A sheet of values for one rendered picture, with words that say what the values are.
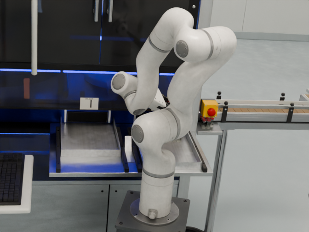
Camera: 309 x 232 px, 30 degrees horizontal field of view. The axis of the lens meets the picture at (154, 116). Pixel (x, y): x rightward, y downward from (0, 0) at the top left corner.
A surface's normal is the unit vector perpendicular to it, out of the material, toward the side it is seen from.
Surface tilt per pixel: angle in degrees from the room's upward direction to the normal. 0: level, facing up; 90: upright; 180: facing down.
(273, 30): 90
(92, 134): 0
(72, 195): 90
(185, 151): 0
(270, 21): 90
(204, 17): 90
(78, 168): 0
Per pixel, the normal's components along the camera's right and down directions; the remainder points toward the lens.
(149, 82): 0.51, 0.15
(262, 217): 0.09, -0.91
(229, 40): 0.67, -0.05
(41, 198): 0.15, 0.42
